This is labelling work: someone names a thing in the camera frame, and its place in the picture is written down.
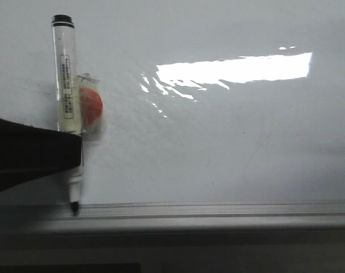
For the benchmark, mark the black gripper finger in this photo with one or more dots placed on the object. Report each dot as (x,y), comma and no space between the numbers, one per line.
(28,153)

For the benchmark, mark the white whiteboard with aluminium frame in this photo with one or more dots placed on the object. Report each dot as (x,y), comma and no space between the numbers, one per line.
(220,115)

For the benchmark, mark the red magnet taped to marker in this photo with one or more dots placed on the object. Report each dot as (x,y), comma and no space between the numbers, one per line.
(91,106)

